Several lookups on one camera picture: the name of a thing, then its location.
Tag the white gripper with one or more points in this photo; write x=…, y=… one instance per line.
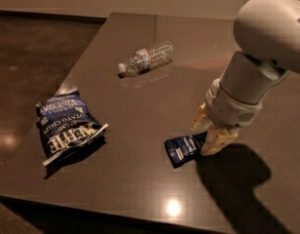
x=230, y=109

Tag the blue rxbar wrapper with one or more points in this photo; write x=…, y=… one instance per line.
x=183, y=149

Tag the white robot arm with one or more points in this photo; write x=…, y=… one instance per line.
x=268, y=34

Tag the clear plastic water bottle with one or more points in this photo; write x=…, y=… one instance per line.
x=146, y=59

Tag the blue kettle chips bag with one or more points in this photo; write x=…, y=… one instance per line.
x=65, y=125

